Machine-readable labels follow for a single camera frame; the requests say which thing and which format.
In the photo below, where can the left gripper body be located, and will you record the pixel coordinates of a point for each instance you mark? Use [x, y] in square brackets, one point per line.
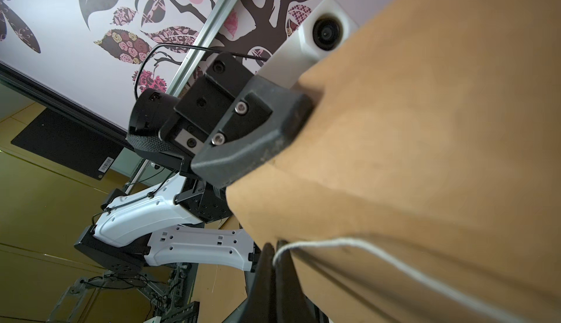
[210, 125]

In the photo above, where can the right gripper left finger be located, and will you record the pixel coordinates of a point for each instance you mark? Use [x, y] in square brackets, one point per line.
[260, 305]

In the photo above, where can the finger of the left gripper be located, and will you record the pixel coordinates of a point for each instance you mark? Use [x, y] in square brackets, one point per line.
[263, 120]

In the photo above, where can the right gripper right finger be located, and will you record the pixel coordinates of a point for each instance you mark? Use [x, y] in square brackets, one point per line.
[291, 304]

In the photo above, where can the brown file bag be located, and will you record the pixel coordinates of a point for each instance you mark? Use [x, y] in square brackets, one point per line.
[436, 138]

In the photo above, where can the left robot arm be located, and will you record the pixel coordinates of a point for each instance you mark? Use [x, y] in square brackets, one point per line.
[164, 224]

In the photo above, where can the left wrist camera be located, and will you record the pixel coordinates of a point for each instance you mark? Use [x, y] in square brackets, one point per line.
[320, 34]

